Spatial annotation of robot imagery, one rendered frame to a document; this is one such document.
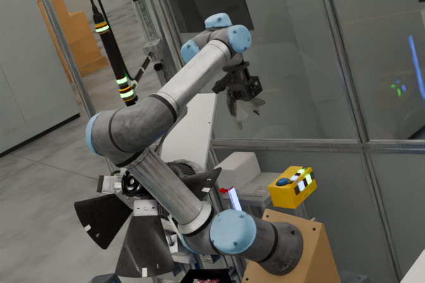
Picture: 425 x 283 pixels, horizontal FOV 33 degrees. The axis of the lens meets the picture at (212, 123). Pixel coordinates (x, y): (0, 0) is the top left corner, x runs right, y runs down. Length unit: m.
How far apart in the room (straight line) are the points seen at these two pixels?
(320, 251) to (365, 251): 1.27
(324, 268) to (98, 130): 0.73
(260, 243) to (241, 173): 1.28
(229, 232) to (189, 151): 1.05
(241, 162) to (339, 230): 0.54
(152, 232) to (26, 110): 5.77
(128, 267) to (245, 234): 0.87
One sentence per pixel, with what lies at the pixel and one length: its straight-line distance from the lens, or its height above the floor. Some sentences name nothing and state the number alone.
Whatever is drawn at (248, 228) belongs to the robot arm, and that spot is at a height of 1.31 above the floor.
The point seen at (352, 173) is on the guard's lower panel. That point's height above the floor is 0.85.
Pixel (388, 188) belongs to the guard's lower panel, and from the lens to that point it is 3.01.
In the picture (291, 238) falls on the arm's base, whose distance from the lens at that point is 2.00.
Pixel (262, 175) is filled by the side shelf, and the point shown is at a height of 0.86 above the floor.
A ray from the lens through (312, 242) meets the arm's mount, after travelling 2.00.
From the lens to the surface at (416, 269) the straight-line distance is 0.33.
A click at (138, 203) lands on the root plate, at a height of 1.14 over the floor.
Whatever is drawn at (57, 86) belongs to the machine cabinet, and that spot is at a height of 0.46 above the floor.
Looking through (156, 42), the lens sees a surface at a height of 1.58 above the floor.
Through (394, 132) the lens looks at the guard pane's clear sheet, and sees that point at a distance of 2.87.
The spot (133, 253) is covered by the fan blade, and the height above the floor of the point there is 1.00.
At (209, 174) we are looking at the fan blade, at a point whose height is 1.20.
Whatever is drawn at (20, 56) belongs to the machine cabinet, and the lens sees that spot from 8.30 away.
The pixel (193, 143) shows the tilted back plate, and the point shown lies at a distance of 2.90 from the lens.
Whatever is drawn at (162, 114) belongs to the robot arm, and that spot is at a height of 1.68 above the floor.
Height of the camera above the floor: 2.19
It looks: 19 degrees down
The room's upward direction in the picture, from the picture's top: 19 degrees counter-clockwise
